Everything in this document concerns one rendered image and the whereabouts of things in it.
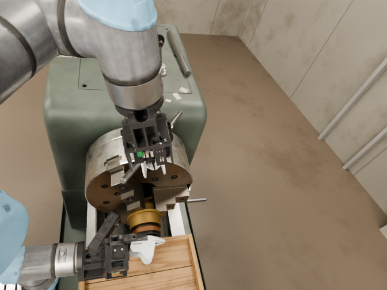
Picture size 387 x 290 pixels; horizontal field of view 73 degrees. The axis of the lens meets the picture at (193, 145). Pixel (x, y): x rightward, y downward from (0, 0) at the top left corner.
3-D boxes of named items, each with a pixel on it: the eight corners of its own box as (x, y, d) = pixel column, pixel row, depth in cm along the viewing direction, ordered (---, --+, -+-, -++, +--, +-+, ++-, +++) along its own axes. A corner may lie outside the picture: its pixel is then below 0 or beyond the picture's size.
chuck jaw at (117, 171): (128, 181, 78) (105, 161, 68) (143, 175, 77) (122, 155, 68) (131, 215, 71) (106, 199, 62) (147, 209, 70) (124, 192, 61)
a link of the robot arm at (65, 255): (61, 249, 66) (57, 236, 60) (81, 247, 68) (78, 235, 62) (58, 281, 62) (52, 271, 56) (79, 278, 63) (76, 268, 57)
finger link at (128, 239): (146, 245, 68) (112, 250, 65) (145, 239, 69) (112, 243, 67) (148, 239, 65) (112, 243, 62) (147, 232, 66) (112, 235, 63)
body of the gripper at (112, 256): (129, 276, 66) (78, 284, 62) (128, 242, 71) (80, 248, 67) (131, 267, 60) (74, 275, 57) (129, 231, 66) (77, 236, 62)
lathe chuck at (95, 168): (78, 190, 86) (97, 125, 66) (166, 194, 101) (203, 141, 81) (76, 216, 81) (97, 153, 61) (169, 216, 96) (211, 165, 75)
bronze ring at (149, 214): (127, 201, 70) (129, 233, 64) (161, 197, 73) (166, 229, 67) (126, 216, 77) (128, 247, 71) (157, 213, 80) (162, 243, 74)
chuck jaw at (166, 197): (151, 177, 79) (189, 174, 82) (150, 186, 83) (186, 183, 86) (156, 210, 72) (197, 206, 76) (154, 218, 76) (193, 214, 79)
